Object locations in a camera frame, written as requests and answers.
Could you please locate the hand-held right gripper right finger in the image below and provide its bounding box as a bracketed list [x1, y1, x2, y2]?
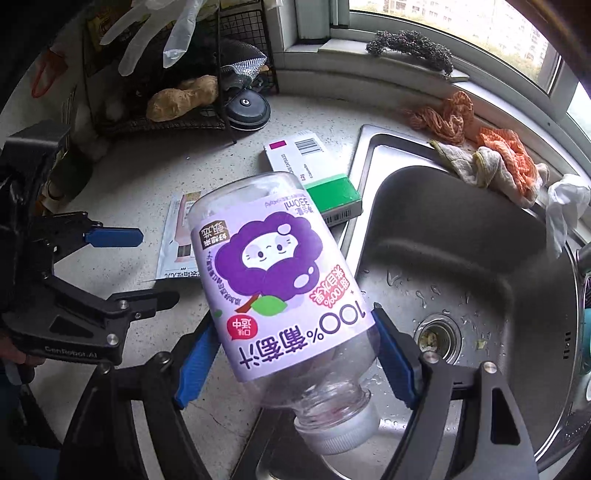
[370, 302, 539, 480]

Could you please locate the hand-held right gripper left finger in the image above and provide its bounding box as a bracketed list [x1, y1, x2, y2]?
[61, 318, 223, 480]

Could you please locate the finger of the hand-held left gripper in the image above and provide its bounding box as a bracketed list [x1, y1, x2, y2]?
[41, 211, 145, 260]
[46, 274, 181, 334]

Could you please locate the clear plastic bottle purple label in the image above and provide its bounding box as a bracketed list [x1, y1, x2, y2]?
[189, 171, 381, 456]

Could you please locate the person's left hand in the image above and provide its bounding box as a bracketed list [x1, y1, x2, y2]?
[0, 342, 37, 384]

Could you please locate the white plastic pouch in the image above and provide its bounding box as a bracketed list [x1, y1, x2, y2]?
[156, 191, 205, 282]

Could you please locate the stainless steel sink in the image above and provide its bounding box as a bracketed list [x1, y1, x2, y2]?
[240, 124, 591, 480]

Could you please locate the ginger root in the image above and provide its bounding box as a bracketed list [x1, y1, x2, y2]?
[146, 75, 219, 123]

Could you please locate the black round knob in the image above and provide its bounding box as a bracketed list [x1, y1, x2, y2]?
[227, 87, 272, 133]

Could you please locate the green and white box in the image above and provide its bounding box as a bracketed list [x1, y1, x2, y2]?
[263, 131, 364, 225]

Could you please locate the clear plastic glove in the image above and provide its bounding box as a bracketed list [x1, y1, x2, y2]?
[99, 0, 207, 77]

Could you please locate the metal mesh strainer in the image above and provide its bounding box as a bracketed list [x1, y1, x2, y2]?
[219, 39, 269, 92]

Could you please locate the orange and white rag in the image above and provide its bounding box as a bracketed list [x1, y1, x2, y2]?
[428, 128, 551, 209]

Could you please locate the white crumpled plastic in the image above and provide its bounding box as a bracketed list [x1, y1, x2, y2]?
[546, 174, 591, 260]

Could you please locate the dark steel wool scrubber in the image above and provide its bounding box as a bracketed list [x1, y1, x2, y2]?
[365, 30, 456, 78]

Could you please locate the black wire rack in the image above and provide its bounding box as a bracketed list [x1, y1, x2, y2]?
[82, 0, 279, 145]

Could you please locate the red bag handle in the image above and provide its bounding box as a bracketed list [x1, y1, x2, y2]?
[31, 50, 70, 99]

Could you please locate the window frame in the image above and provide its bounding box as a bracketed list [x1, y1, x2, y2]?
[277, 0, 591, 130]

